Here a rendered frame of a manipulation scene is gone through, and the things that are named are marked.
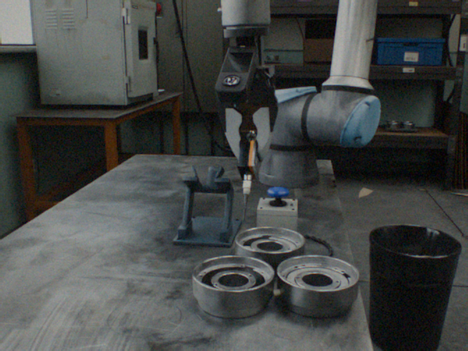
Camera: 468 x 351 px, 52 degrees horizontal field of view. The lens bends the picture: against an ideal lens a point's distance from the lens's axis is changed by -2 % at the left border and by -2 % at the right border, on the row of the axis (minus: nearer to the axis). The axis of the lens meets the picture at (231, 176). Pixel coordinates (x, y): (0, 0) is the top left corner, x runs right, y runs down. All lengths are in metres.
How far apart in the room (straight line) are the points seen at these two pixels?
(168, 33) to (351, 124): 3.60
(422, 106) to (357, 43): 3.69
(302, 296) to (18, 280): 0.40
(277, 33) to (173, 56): 0.98
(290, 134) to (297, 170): 0.09
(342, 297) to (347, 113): 0.55
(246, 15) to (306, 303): 0.42
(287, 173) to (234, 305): 0.61
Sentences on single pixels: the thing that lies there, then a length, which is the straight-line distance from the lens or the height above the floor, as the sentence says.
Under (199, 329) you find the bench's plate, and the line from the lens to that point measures 0.60.
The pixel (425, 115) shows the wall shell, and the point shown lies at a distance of 4.80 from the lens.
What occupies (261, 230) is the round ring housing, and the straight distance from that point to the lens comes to 0.79.
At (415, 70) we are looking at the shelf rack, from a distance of 4.14.
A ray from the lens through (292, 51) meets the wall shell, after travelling 4.63.
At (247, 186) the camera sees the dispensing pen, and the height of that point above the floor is 0.91.
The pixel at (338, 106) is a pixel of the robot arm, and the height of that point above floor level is 1.00.
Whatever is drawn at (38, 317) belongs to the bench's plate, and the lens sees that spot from 0.66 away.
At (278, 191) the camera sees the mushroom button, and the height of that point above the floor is 0.87.
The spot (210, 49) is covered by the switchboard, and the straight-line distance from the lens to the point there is 4.48.
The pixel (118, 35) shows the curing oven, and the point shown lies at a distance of 2.88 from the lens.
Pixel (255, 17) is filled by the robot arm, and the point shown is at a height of 1.16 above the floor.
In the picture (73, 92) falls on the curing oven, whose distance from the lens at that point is 3.01.
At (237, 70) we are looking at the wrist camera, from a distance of 0.73.
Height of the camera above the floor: 1.12
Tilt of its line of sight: 15 degrees down
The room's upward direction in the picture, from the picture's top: straight up
